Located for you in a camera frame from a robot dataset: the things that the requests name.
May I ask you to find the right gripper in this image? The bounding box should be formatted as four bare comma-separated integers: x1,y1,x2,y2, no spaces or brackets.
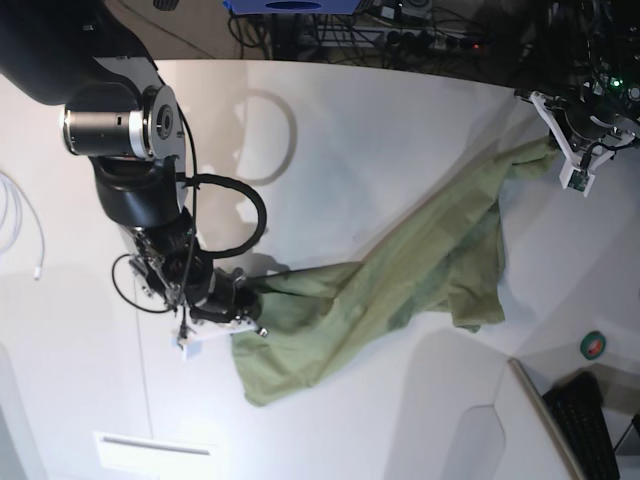
189,268,262,325

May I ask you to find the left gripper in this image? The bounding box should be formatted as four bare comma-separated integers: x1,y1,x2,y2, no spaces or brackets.
554,97,635,150

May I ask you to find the green t-shirt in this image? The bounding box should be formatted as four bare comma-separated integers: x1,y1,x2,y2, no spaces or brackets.
232,138,559,407

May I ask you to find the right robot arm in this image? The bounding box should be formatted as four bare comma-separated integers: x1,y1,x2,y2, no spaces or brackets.
1,1,267,329

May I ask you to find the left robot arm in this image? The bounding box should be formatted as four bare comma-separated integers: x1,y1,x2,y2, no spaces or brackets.
550,1,639,140

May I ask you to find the power strip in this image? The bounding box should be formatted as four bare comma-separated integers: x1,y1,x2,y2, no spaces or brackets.
385,30,480,52

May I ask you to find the white slotted plate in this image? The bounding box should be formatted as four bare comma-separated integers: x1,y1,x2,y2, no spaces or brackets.
94,432,225,479

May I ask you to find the green tape roll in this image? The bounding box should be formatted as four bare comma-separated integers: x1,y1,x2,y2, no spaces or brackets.
579,331,607,361

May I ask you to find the black keyboard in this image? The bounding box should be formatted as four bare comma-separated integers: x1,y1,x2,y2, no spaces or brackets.
543,371,620,480

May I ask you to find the blue box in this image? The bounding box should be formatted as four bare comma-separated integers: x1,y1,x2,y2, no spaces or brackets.
223,0,361,15

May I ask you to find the white cable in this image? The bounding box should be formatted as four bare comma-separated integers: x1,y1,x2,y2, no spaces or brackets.
0,170,47,281

